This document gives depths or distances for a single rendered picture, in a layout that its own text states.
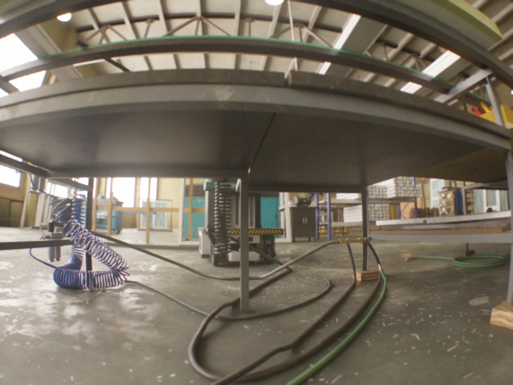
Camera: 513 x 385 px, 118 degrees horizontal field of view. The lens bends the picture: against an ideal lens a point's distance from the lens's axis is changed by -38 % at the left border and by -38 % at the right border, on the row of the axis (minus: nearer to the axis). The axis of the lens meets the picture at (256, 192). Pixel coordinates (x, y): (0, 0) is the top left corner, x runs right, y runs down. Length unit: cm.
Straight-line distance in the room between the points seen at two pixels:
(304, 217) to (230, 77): 495
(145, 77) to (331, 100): 31
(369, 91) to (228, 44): 42
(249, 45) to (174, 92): 37
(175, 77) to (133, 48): 38
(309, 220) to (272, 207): 85
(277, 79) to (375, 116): 19
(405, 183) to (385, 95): 576
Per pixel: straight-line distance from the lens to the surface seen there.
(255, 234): 208
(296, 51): 76
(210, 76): 41
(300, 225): 524
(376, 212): 576
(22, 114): 57
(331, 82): 44
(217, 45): 73
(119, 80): 45
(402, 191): 603
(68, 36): 1246
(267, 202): 536
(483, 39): 95
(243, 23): 1112
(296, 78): 42
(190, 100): 40
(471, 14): 85
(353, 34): 78
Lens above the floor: 34
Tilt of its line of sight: 8 degrees up
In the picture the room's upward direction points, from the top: straight up
